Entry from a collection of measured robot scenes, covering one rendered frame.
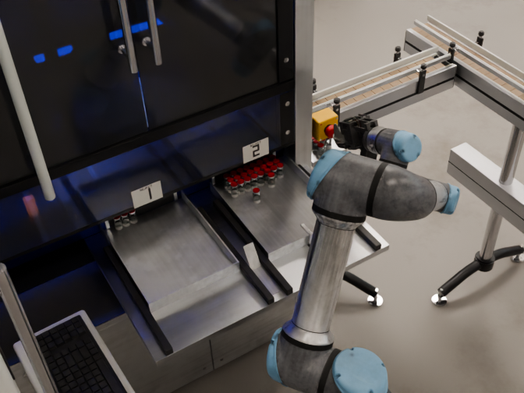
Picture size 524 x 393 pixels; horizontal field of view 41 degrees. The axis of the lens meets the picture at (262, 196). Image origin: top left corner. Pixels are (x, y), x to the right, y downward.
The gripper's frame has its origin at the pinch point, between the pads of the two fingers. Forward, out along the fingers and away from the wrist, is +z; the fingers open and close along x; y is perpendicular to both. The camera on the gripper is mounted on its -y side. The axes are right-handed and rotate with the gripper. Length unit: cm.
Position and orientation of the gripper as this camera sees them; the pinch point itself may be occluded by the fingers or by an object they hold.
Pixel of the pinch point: (337, 137)
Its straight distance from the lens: 211.3
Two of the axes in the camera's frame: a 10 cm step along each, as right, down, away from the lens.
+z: -4.5, -2.0, 8.7
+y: -2.5, -9.1, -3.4
